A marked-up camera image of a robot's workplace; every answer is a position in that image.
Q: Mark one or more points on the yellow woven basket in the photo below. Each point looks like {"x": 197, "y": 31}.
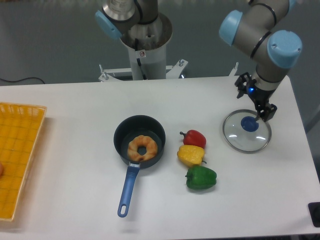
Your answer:
{"x": 20, "y": 126}

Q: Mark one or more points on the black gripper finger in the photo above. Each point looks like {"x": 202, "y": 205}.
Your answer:
{"x": 268, "y": 112}
{"x": 260, "y": 114}

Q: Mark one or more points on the red bell pepper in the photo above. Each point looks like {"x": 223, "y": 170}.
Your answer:
{"x": 194, "y": 138}

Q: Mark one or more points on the black object at table edge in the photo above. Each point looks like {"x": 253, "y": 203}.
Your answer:
{"x": 314, "y": 210}

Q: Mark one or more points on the yellow bell pepper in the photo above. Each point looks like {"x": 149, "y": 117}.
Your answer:
{"x": 191, "y": 155}

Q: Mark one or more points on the green bell pepper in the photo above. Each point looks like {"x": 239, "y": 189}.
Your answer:
{"x": 200, "y": 178}

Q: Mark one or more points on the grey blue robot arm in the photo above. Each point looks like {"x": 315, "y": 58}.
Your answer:
{"x": 275, "y": 53}

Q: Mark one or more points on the glazed ring bread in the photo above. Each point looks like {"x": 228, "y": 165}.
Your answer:
{"x": 142, "y": 148}

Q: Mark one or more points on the black camera bracket on wrist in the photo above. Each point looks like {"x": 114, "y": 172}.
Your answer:
{"x": 241, "y": 84}

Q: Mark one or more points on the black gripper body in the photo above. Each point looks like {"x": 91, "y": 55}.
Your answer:
{"x": 259, "y": 97}

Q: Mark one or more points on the glass pot lid blue knob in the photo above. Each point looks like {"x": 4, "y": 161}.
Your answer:
{"x": 245, "y": 132}

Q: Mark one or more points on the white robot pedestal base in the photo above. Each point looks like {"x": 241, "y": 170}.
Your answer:
{"x": 147, "y": 48}

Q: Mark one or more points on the dark pot blue handle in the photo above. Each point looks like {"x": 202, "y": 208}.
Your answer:
{"x": 126, "y": 131}

